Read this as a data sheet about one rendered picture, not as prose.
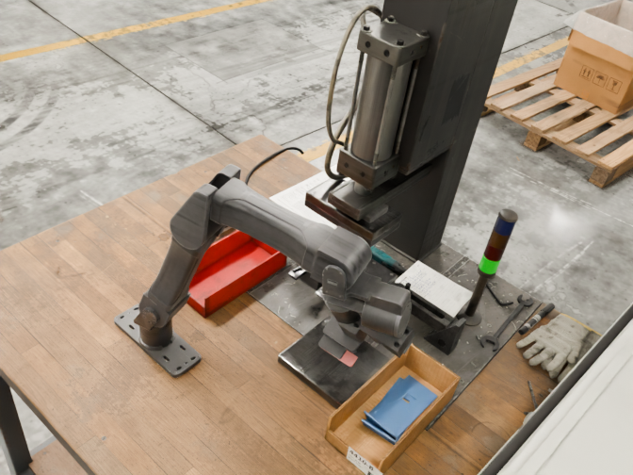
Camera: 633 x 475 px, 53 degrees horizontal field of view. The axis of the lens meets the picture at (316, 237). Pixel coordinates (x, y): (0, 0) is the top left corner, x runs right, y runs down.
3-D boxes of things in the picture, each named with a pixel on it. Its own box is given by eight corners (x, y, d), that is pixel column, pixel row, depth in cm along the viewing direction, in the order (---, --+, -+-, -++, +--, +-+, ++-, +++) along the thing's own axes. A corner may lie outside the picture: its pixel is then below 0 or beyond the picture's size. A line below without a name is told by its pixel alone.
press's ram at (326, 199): (299, 218, 137) (316, 91, 118) (372, 173, 153) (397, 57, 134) (365, 260, 129) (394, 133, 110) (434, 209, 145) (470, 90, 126)
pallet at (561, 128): (560, 73, 485) (567, 55, 476) (688, 132, 434) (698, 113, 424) (464, 112, 417) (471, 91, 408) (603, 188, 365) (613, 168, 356)
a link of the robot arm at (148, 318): (186, 286, 123) (161, 274, 124) (156, 314, 117) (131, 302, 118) (186, 308, 127) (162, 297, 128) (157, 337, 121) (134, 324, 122)
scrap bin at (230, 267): (169, 288, 141) (168, 269, 137) (251, 240, 156) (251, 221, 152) (204, 319, 135) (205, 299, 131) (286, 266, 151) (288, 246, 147)
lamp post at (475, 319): (450, 316, 145) (488, 211, 126) (463, 303, 148) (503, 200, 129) (473, 330, 142) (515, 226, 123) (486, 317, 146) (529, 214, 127)
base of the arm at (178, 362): (137, 278, 131) (108, 294, 127) (203, 333, 122) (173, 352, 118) (140, 305, 136) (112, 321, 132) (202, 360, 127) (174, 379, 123)
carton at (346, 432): (323, 441, 117) (329, 416, 112) (401, 367, 133) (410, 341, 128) (378, 488, 111) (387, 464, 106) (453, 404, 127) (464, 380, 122)
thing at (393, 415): (361, 420, 119) (364, 411, 118) (408, 375, 129) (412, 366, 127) (390, 445, 116) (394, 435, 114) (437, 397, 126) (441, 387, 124)
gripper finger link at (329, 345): (381, 343, 112) (372, 327, 104) (358, 377, 111) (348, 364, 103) (349, 323, 115) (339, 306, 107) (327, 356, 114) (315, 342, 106)
